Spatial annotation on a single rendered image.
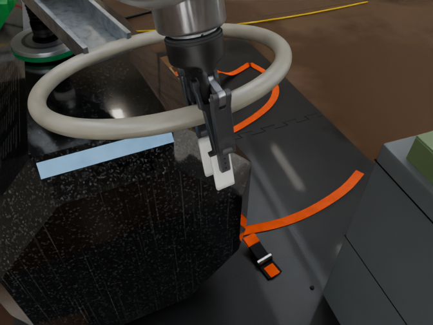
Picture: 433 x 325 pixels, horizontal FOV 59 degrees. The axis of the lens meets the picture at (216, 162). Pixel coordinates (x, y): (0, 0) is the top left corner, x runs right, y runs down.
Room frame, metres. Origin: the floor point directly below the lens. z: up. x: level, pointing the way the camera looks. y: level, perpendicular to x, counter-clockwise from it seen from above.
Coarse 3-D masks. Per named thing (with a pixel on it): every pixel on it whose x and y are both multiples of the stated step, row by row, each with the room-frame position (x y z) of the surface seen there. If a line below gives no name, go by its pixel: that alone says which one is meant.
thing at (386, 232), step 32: (384, 160) 0.70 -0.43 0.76; (384, 192) 0.66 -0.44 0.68; (416, 192) 0.59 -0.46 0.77; (352, 224) 0.71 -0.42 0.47; (384, 224) 0.62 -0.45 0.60; (416, 224) 0.55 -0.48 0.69; (352, 256) 0.67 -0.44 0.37; (384, 256) 0.58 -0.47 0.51; (416, 256) 0.51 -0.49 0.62; (352, 288) 0.62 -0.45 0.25; (384, 288) 0.53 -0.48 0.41; (416, 288) 0.47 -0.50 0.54; (352, 320) 0.56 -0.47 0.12; (384, 320) 0.48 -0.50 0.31; (416, 320) 0.42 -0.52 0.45
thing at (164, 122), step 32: (224, 32) 0.82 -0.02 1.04; (256, 32) 0.75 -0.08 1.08; (64, 64) 0.71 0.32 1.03; (288, 64) 0.56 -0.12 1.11; (32, 96) 0.55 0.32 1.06; (256, 96) 0.47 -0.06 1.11; (64, 128) 0.43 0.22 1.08; (96, 128) 0.41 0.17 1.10; (128, 128) 0.41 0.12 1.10; (160, 128) 0.41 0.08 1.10
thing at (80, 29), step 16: (32, 0) 0.95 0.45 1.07; (48, 0) 1.03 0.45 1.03; (64, 0) 1.04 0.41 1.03; (80, 0) 1.01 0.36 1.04; (48, 16) 0.89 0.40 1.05; (64, 16) 0.96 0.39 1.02; (80, 16) 0.97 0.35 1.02; (96, 16) 0.95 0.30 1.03; (112, 16) 0.90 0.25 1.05; (64, 32) 0.83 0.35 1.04; (80, 32) 0.89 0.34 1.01; (96, 32) 0.90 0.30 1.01; (112, 32) 0.89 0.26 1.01; (128, 32) 0.84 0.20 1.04; (80, 48) 0.78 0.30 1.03
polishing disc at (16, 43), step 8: (24, 32) 1.18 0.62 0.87; (32, 32) 1.18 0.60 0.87; (16, 40) 1.13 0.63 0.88; (24, 40) 1.13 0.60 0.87; (16, 48) 1.07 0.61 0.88; (24, 48) 1.07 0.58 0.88; (32, 48) 1.07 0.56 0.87; (40, 48) 1.07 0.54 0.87; (48, 48) 1.07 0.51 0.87; (56, 48) 1.07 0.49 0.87; (64, 48) 1.07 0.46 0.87; (24, 56) 1.04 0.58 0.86; (32, 56) 1.04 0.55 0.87; (40, 56) 1.04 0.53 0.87; (48, 56) 1.04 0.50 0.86
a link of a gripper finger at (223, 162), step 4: (228, 148) 0.39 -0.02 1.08; (232, 148) 0.39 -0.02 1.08; (224, 152) 0.38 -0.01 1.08; (228, 152) 0.38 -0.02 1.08; (232, 152) 0.39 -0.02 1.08; (216, 156) 0.40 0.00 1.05; (224, 156) 0.40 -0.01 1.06; (228, 156) 0.40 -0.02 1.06; (220, 160) 0.39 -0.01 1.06; (224, 160) 0.40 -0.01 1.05; (228, 160) 0.40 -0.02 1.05; (220, 164) 0.39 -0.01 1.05; (224, 164) 0.39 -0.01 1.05; (228, 164) 0.40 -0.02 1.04; (220, 168) 0.39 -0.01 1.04; (224, 168) 0.39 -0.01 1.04; (228, 168) 0.39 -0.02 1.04
